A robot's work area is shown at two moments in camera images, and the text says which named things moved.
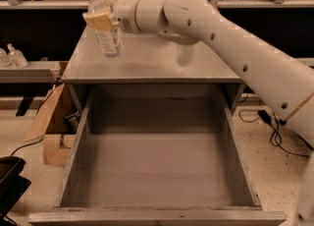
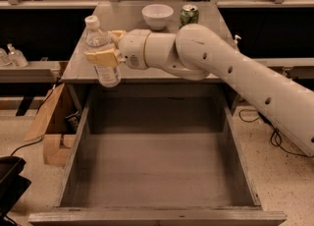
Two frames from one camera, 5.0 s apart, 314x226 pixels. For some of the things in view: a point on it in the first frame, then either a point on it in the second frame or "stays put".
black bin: (13, 186) stays put
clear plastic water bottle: (110, 41) → (99, 39)
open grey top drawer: (158, 155) stays put
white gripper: (124, 13) → (131, 50)
